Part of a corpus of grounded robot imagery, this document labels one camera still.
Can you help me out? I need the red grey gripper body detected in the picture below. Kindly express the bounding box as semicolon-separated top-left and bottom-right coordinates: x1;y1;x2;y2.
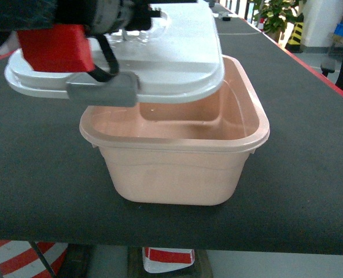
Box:
17;1;161;107

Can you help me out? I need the white plastic box lid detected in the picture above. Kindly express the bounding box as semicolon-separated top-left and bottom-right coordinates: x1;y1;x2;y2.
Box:
5;1;224;104

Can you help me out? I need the pink plastic box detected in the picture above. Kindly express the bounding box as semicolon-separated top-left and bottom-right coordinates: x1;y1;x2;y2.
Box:
79;56;270;206

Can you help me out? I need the black table mat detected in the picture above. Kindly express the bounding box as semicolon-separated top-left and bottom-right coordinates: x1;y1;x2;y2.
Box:
0;18;343;255

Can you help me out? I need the green potted plant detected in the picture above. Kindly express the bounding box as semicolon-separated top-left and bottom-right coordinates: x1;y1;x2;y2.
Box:
253;0;305;42

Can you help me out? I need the left red white cone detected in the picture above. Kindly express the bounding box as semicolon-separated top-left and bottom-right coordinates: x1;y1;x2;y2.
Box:
0;239;94;278

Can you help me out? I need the red white traffic cone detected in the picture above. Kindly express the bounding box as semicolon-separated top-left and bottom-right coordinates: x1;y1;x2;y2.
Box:
127;246;214;278

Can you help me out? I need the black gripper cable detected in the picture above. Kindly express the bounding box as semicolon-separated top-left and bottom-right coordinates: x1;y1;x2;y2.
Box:
87;34;120;83

